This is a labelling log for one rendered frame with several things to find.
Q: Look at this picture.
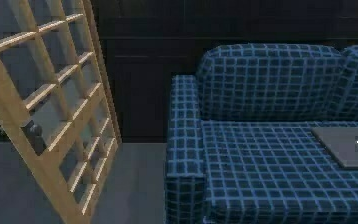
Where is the grey closed laptop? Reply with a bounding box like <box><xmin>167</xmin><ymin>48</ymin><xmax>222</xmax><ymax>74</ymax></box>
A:
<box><xmin>310</xmin><ymin>125</ymin><xmax>358</xmax><ymax>170</ymax></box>

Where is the blue checked sofa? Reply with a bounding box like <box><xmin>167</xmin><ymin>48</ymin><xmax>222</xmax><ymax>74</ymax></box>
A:
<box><xmin>164</xmin><ymin>43</ymin><xmax>358</xmax><ymax>224</ymax></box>

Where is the light wooden ladder shelf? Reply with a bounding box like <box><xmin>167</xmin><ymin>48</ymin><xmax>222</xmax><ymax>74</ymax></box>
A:
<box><xmin>0</xmin><ymin>0</ymin><xmax>123</xmax><ymax>224</ymax></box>

